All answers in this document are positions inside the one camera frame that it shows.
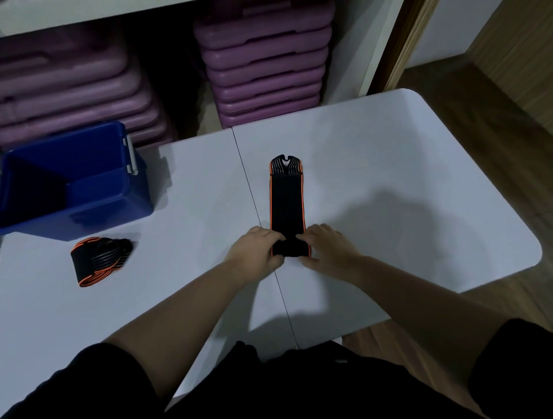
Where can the person's right hand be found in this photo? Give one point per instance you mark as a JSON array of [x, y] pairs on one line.
[[330, 254]]

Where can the person's left hand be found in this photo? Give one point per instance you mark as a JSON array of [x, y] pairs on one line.
[[250, 258]]

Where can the person's right fingers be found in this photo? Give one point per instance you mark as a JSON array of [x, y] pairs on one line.
[[313, 236]]

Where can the person's left fingers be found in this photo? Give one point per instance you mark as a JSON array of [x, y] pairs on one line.
[[268, 238]]

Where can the black orange-edged wrist wrap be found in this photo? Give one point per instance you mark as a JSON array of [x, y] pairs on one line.
[[287, 207]]

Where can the person's left forearm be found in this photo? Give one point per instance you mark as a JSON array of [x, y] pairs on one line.
[[181, 319]]

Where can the person's right forearm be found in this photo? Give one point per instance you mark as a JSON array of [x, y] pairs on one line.
[[427, 319]]

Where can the person's black shirt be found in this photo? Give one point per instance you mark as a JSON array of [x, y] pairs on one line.
[[276, 380]]

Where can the rolled black orange wrist wrap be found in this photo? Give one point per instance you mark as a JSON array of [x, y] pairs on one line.
[[99, 260]]

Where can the stack of purple step platforms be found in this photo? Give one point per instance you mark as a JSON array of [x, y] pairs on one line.
[[265, 64], [77, 86]]

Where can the blue plastic bin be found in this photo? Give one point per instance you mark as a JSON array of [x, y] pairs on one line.
[[73, 183]]

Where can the white shelf unit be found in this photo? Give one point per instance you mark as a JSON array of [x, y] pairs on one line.
[[207, 26]]

